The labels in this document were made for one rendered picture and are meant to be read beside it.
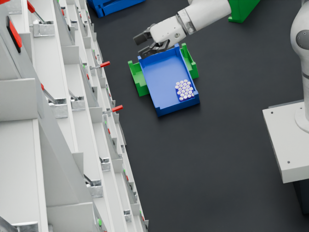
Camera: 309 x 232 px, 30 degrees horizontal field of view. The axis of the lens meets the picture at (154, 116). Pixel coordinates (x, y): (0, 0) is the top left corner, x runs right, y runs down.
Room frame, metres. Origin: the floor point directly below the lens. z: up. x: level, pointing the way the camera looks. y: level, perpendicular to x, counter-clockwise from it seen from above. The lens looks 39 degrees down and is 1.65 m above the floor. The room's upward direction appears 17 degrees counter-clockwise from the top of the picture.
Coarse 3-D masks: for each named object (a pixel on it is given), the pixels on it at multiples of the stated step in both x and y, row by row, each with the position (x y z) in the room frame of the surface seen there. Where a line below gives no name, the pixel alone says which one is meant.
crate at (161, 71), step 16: (176, 48) 2.26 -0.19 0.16; (144, 64) 2.29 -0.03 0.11; (160, 64) 2.27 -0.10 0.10; (176, 64) 2.24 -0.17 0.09; (160, 80) 2.19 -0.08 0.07; (176, 80) 2.16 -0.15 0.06; (192, 80) 2.09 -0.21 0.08; (160, 96) 2.11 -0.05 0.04; (176, 96) 2.08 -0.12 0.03; (160, 112) 2.01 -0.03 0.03
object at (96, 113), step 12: (96, 108) 1.20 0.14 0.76; (96, 120) 1.20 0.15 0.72; (96, 132) 1.16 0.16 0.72; (96, 144) 1.11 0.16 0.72; (108, 156) 1.06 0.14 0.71; (108, 168) 1.01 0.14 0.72; (108, 180) 0.97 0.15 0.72; (108, 192) 0.93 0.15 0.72; (120, 204) 0.89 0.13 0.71; (120, 216) 0.86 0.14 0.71; (120, 228) 0.82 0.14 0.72
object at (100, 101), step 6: (84, 42) 1.89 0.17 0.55; (90, 42) 1.90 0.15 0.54; (90, 48) 1.90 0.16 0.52; (90, 54) 1.85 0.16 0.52; (90, 60) 1.81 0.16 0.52; (96, 72) 1.73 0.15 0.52; (96, 78) 1.69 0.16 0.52; (96, 84) 1.65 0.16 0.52; (102, 96) 1.58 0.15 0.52; (102, 102) 1.54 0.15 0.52; (108, 120) 1.44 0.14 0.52; (108, 126) 1.41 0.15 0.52; (114, 138) 1.29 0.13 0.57
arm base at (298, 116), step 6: (306, 78) 1.36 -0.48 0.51; (306, 84) 1.36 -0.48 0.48; (306, 90) 1.36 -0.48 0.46; (306, 96) 1.36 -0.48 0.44; (306, 102) 1.36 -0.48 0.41; (300, 108) 1.43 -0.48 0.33; (306, 108) 1.36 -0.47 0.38; (300, 114) 1.40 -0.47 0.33; (306, 114) 1.37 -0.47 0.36; (300, 120) 1.37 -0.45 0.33; (306, 120) 1.36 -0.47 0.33; (300, 126) 1.34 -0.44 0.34; (306, 126) 1.33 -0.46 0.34
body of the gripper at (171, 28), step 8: (176, 16) 1.60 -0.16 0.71; (160, 24) 1.63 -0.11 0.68; (168, 24) 1.60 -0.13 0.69; (176, 24) 1.58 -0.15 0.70; (152, 32) 1.61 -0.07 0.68; (160, 32) 1.58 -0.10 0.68; (168, 32) 1.56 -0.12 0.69; (176, 32) 1.56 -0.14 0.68; (184, 32) 1.57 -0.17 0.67; (160, 40) 1.55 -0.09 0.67; (176, 40) 1.55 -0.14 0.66
